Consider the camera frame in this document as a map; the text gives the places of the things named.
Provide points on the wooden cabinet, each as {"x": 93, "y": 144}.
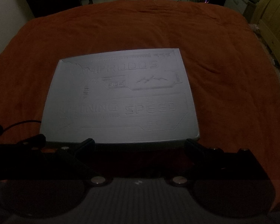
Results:
{"x": 267, "y": 17}

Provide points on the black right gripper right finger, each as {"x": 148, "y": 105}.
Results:
{"x": 228, "y": 185}

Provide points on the red blanket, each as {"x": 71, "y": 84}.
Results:
{"x": 234, "y": 85}

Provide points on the white box lid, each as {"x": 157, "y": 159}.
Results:
{"x": 132, "y": 96}

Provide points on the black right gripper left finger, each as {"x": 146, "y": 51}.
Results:
{"x": 50, "y": 180}

